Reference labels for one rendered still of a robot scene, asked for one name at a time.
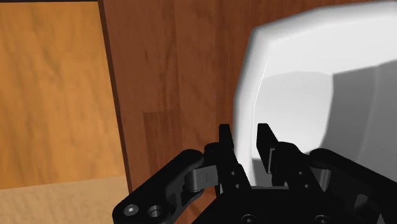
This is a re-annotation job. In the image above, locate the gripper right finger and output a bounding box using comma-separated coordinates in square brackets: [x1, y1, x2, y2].
[256, 123, 397, 224]

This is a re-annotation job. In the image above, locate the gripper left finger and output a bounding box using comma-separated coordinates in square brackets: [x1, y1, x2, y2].
[112, 123, 253, 224]

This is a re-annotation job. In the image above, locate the light wooden cabinet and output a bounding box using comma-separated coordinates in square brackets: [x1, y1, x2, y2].
[0, 0, 133, 224]

